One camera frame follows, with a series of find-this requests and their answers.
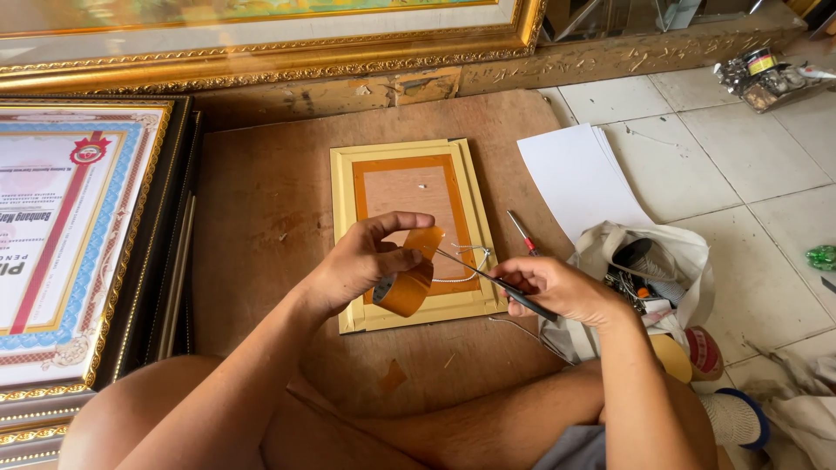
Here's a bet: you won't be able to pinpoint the person's left hand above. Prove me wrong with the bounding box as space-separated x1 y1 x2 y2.
306 211 436 319

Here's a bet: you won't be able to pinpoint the person's right hand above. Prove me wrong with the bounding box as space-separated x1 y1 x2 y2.
489 256 632 329

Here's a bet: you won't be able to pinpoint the brown packing tape roll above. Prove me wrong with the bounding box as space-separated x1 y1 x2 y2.
371 225 447 319

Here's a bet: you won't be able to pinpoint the black scissors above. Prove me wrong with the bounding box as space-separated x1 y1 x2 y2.
434 246 560 323

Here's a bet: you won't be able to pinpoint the black spool of thread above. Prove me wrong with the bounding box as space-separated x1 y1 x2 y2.
612 238 688 305

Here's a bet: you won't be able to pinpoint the brown plywood work board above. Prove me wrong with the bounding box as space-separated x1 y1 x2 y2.
191 89 577 420

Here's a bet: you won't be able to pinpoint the white cloth tool bag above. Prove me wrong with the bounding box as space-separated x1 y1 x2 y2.
537 220 717 366

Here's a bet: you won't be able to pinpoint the yellow round disc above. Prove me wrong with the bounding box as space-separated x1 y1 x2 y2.
648 333 694 385

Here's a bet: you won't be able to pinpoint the stack of white paper sheets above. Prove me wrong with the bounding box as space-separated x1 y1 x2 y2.
516 122 656 246

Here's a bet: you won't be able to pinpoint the torn brown tape scrap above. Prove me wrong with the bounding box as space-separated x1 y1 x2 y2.
378 358 410 396

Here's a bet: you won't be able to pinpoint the red white tape roll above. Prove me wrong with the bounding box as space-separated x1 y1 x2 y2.
684 326 725 383

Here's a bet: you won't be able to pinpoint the grey shorts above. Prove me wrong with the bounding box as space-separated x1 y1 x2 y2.
531 424 610 470

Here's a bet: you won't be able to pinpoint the person's legs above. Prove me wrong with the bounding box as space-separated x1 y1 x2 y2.
57 354 721 470

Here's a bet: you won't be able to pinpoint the thin wooden strips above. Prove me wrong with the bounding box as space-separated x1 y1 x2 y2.
155 189 198 361

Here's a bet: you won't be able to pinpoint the white thread cone blue rim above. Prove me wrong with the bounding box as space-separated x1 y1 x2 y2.
698 388 772 452

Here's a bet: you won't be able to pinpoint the large gold framed painting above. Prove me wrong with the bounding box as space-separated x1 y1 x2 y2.
0 0 549 94

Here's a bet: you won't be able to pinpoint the worn wooden beam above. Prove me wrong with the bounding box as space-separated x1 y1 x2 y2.
193 12 809 133

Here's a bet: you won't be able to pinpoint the green crumpled plastic wrapper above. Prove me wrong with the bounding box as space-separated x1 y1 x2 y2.
805 244 836 272

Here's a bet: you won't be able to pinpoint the crumpled white cloth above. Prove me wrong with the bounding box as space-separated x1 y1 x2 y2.
743 345 836 470

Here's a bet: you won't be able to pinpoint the tray of metal hardware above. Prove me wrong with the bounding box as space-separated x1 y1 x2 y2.
714 46 836 114

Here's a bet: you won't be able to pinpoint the stack of ornate frames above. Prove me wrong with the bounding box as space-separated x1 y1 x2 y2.
0 384 89 468

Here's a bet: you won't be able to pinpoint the loose thin metal wire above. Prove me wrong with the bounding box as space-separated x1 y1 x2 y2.
488 316 577 367

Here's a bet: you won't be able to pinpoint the small cream picture frame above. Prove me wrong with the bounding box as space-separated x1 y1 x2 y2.
329 138 509 336

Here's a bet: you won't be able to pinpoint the red handled screwdriver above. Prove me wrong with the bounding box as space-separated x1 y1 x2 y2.
507 209 540 257

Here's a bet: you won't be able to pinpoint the white hanging cord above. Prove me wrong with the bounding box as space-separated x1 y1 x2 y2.
431 243 492 284

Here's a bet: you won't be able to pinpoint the framed certificate black gold frame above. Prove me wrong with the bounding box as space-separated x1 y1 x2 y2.
0 94 195 395

